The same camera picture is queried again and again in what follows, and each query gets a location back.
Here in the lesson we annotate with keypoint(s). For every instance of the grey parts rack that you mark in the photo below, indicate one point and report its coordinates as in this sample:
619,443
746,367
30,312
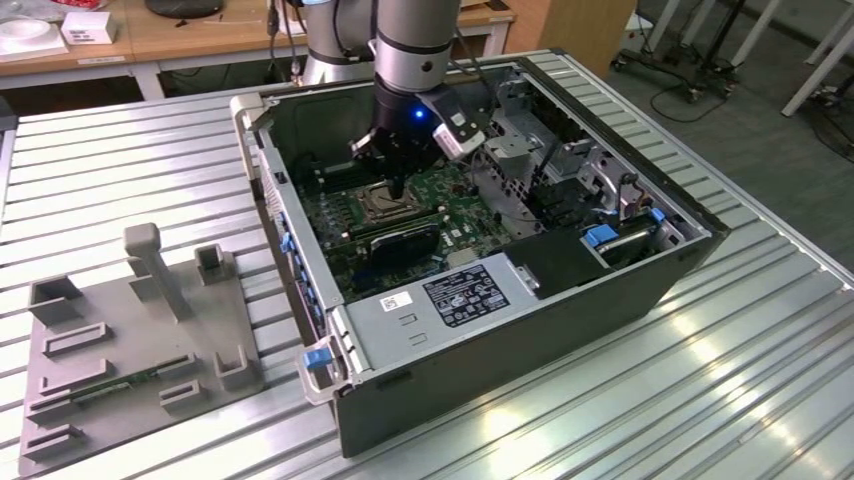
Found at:
134,340

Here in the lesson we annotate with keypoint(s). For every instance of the red packaging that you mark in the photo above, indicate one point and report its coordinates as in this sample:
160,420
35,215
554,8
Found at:
80,4

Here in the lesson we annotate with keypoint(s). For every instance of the wooden desk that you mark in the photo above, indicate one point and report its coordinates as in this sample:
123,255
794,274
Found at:
200,35

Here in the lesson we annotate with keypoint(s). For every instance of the silver CPU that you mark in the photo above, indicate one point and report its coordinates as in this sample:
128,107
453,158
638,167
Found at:
387,202

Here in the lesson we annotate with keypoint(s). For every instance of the silver metal bracket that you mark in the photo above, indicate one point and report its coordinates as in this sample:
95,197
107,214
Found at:
610,175

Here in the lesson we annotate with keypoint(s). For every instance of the white cardboard box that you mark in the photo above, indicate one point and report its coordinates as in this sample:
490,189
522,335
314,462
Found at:
90,27

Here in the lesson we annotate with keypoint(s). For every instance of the black wheeled stand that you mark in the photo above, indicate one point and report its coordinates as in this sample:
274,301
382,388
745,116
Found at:
714,60

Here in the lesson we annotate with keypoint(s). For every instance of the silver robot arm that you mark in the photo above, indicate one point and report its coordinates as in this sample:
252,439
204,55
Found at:
407,45

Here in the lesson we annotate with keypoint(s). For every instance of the black graphics card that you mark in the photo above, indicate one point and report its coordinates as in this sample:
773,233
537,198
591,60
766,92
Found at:
401,247

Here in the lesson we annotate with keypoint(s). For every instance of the white bowl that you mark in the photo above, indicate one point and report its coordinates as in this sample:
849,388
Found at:
30,37

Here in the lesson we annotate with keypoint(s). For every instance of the wooden cabinet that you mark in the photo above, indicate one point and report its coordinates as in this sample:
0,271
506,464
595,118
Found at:
581,30

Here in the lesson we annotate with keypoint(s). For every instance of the white table leg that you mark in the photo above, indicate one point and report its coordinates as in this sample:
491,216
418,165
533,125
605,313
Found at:
820,81

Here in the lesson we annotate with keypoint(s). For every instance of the grey power supply unit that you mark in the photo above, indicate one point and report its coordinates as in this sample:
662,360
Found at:
467,295

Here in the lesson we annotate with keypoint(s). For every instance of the dark grey PC case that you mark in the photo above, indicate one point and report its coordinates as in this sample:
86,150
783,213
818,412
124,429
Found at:
501,375

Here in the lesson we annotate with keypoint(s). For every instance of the metal drive cage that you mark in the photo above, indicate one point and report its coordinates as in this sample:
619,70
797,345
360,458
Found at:
514,150

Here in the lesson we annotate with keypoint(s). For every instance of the small blue clip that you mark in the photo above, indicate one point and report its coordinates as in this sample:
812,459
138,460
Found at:
655,216

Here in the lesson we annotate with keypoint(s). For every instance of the black round base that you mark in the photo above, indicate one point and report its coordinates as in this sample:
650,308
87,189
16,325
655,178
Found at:
183,6

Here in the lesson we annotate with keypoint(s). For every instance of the green motherboard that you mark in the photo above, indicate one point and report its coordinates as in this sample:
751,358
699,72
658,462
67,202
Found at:
467,220

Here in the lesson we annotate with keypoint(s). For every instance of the blue case release latch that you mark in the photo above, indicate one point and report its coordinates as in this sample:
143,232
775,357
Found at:
315,360

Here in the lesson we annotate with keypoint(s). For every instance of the green RAM stick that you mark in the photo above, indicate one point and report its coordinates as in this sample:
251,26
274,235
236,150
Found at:
114,387

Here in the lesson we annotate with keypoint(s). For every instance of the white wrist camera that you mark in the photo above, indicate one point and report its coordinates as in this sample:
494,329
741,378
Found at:
457,132

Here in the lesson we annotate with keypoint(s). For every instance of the silver chipset heatsink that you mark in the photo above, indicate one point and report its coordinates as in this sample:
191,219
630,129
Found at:
462,259

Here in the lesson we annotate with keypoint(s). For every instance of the black plastic shroud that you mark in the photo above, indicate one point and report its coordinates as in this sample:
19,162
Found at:
554,265

